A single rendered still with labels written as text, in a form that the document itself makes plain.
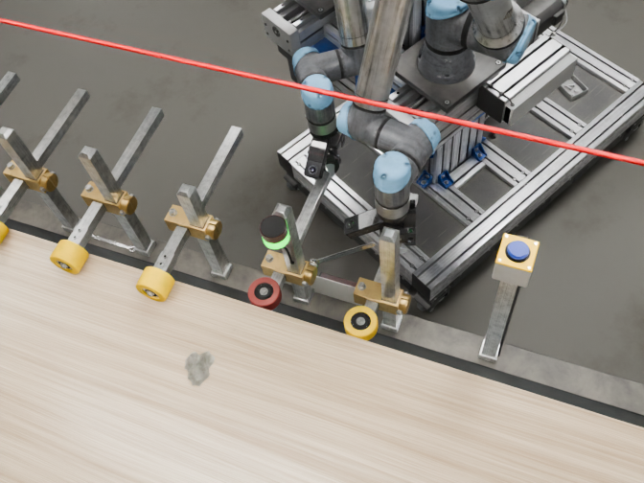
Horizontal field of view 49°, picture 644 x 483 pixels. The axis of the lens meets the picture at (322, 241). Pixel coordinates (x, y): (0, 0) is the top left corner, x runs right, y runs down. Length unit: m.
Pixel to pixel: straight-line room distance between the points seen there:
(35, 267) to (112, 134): 1.53
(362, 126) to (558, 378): 0.81
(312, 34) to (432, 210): 0.83
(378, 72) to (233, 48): 2.16
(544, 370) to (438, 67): 0.81
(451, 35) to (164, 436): 1.14
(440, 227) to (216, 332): 1.15
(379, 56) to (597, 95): 1.72
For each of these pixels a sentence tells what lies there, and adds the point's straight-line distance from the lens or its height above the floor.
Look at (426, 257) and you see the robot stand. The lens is 2.53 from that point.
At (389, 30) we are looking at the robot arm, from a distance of 1.47.
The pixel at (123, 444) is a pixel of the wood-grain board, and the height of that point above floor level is 0.90.
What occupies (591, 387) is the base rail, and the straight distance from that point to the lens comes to 1.90.
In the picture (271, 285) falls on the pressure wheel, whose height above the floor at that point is 0.91.
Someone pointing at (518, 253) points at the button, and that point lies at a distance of 1.40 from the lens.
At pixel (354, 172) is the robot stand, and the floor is 0.21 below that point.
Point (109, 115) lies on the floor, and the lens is 3.50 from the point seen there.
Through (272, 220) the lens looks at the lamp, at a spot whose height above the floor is 1.14.
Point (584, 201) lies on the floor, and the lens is 3.01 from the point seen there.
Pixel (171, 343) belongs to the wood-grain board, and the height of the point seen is 0.90.
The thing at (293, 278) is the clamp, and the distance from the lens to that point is 1.80.
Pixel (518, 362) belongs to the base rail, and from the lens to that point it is 1.88.
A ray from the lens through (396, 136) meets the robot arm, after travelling 1.52.
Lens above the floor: 2.43
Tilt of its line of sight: 59 degrees down
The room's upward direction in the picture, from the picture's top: 11 degrees counter-clockwise
